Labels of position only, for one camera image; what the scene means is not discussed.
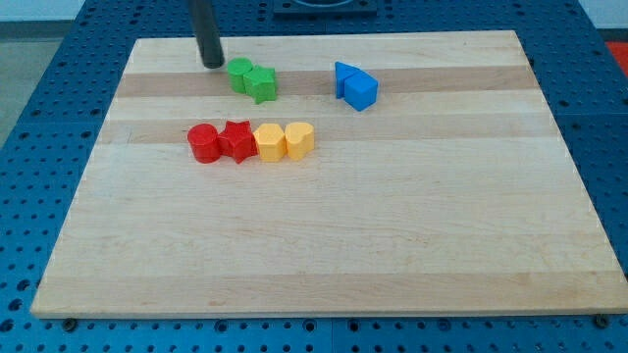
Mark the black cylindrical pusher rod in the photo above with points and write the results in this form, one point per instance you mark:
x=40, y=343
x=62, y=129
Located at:
x=206, y=32

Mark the yellow heart block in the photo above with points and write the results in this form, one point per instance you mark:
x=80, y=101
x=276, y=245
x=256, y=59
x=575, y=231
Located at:
x=300, y=139

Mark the light wooden board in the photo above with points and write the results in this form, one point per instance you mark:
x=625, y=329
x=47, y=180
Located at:
x=454, y=194

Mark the green cylinder block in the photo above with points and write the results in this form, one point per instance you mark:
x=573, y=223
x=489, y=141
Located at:
x=236, y=69

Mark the blue triangle block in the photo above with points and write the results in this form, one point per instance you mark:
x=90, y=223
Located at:
x=342, y=73

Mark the yellow hexagon block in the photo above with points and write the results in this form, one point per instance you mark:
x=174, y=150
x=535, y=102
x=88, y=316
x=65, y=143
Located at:
x=271, y=142

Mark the red star block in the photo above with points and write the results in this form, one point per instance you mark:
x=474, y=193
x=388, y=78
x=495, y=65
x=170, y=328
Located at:
x=237, y=141

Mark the green star block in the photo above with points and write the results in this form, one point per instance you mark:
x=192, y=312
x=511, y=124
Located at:
x=261, y=84

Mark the blue cube block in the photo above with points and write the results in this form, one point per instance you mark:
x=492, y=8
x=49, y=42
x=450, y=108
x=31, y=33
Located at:
x=360, y=91

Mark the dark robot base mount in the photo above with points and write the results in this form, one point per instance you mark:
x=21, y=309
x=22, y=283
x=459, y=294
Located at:
x=300, y=8

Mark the red cylinder block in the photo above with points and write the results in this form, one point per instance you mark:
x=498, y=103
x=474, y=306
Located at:
x=204, y=144

